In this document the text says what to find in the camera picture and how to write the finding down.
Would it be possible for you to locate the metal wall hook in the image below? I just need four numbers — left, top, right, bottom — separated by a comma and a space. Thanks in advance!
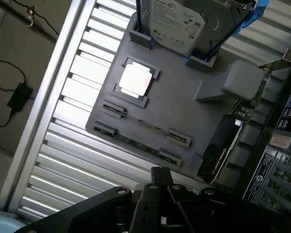
25, 6, 37, 28

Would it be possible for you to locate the silver hard disk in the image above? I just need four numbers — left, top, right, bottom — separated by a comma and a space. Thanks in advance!
148, 0, 220, 53

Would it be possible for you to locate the blue tape strip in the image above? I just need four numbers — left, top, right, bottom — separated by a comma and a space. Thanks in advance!
234, 0, 273, 37

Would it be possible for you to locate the silver CPU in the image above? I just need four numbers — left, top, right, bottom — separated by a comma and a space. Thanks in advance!
118, 62, 153, 99

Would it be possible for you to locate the black adapter cable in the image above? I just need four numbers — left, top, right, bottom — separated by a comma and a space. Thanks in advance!
0, 50, 27, 127

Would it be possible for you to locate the green RAM stick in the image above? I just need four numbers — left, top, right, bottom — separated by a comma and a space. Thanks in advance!
94, 125, 181, 166
102, 104, 190, 146

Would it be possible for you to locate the black graphics card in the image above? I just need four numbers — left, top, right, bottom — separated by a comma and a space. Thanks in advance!
198, 48, 291, 185

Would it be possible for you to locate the black thin cable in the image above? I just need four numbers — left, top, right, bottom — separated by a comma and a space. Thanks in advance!
13, 0, 60, 37

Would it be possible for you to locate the black power adapter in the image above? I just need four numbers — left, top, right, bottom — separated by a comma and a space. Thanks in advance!
6, 82, 35, 113

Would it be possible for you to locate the light blue round object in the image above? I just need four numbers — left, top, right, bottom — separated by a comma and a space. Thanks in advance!
0, 210, 24, 233

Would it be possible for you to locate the grey printed parts rack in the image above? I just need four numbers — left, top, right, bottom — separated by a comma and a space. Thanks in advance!
85, 11, 270, 181

